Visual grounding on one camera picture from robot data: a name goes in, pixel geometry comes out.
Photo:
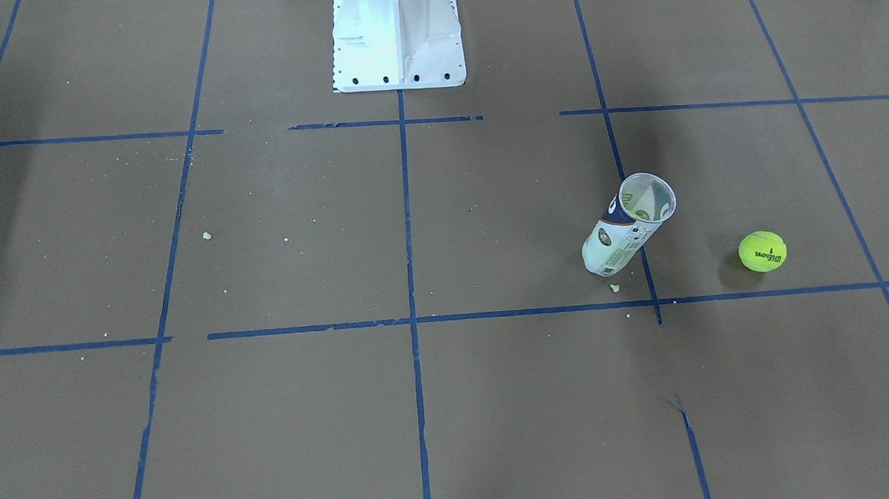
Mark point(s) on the yellow tennis ball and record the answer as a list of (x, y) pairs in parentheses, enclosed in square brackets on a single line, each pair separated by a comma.
[(762, 251)]

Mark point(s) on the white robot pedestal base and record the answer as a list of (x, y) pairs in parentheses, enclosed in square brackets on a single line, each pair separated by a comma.
[(385, 45)]

